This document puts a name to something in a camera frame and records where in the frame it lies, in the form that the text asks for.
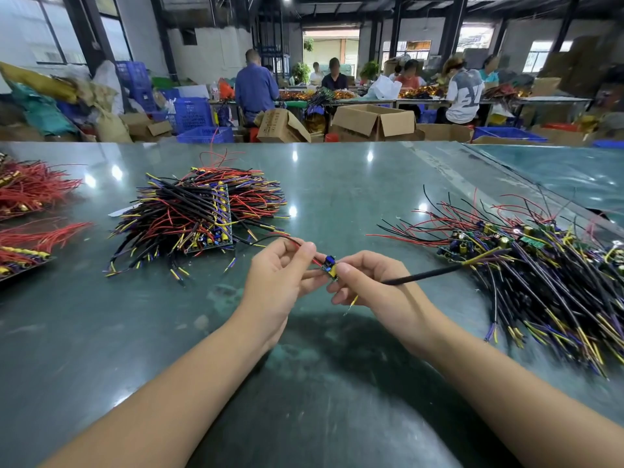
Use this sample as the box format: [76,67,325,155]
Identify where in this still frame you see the person's left hand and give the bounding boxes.
[234,237,330,357]

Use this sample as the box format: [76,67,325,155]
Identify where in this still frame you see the stacked panels of wired boards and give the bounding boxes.
[104,150,292,288]

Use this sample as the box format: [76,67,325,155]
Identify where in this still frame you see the person's left forearm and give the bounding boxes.
[41,311,274,468]

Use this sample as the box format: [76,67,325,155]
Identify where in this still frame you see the small wired circuit board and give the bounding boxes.
[263,233,514,317]

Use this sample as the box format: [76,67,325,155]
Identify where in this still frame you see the large open cardboard box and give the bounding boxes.
[331,104,418,143]

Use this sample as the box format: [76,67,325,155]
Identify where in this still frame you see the bundle of red wires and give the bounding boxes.
[0,153,85,221]
[0,220,94,283]

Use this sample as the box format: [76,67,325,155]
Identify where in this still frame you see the flat brown cardboard box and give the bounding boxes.
[416,123,475,143]

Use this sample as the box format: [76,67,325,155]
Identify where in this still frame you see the person's right hand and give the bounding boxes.
[326,251,442,358]

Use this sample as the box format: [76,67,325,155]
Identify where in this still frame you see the open brown cardboard box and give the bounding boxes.
[256,108,312,144]

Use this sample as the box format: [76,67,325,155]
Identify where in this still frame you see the white plastic bag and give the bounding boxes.
[367,75,404,101]

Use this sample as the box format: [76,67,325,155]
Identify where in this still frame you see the stack of blue crates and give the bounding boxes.
[115,60,159,113]

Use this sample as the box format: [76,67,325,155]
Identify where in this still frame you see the teal sack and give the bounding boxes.
[6,82,80,138]

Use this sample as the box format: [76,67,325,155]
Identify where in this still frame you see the small brown cardboard box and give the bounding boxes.
[121,113,174,143]

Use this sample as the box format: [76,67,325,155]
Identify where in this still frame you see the loose heap of wired boards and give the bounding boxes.
[367,184,624,382]

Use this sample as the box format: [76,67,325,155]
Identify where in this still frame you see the yellow sack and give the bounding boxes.
[0,61,80,105]

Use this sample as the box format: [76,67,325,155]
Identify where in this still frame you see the person's right forearm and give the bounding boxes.
[414,307,624,468]

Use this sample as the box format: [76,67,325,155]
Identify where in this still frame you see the low blue plastic crate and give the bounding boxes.
[175,126,236,145]

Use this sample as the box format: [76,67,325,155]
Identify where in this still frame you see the shallow blue plastic bin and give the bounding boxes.
[472,126,549,143]

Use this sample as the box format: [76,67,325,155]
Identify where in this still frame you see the long grey work table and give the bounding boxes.
[210,95,593,128]

